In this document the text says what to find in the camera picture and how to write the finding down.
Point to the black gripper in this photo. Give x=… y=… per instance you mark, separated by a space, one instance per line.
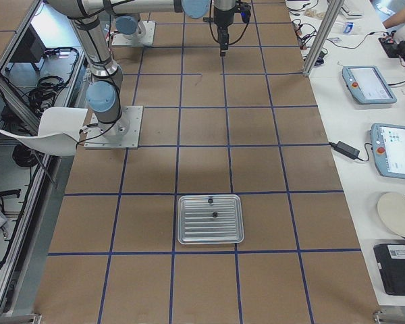
x=223 y=17

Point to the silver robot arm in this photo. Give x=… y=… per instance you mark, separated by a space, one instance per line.
x=103 y=95
x=130 y=27

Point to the silver ribbed metal tray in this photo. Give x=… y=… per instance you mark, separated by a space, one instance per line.
x=197 y=226

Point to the upper blue teach pendant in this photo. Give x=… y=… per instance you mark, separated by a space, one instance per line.
x=367 y=85

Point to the blue teach pendant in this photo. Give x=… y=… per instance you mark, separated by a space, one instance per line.
x=388 y=145
x=367 y=85

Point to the black power adapter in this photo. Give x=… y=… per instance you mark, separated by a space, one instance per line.
x=345 y=149

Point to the white plastic chair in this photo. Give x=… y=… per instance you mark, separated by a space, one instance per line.
x=58 y=131

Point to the lower blue teach pendant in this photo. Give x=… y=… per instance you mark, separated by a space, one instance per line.
x=388 y=145

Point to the cream round plate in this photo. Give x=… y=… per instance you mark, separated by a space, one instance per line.
x=391 y=210

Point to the black laptop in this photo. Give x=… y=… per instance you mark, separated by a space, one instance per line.
x=391 y=264

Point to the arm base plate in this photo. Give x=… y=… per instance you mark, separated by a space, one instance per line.
x=124 y=134
x=145 y=41

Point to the aluminium frame post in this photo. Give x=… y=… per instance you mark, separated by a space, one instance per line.
x=322 y=34

